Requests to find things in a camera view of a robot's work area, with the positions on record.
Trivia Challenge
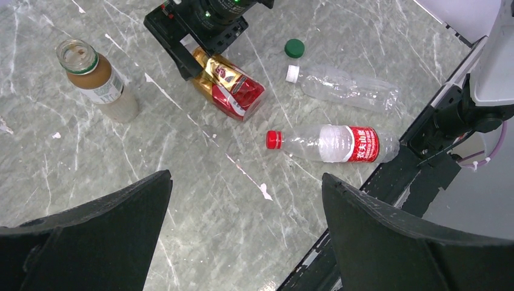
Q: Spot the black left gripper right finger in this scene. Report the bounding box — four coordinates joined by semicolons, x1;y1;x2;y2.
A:
322;173;513;290

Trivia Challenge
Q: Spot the gold red tea bottle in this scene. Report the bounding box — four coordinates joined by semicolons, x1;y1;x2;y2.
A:
192;47;267;122

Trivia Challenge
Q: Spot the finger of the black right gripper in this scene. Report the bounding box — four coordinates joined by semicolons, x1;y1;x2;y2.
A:
170;33;215;81

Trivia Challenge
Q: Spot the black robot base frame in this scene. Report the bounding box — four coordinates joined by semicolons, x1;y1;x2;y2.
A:
280;36;513;290

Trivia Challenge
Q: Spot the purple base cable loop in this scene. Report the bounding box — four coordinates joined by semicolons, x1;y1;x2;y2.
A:
458;120;509;172

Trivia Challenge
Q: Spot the ribbed coffee latte bottle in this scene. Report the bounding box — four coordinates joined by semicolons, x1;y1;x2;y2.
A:
56;39;139;123

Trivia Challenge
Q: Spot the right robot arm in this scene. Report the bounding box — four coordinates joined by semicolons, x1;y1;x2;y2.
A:
144;0;274;81

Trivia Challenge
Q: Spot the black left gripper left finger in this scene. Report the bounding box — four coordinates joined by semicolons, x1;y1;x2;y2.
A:
1;170;173;290

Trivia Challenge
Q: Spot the clear bottle red label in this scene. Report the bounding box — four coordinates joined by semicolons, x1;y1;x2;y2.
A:
265;124;400;163

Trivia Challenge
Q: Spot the clear bottle white cap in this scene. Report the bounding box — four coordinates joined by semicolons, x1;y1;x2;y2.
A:
285;65;400;113

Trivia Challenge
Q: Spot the green bottle cap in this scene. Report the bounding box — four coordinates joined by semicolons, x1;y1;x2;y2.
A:
284;39;305;59

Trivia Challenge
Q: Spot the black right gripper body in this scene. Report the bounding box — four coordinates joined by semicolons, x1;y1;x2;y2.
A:
144;1;249;60

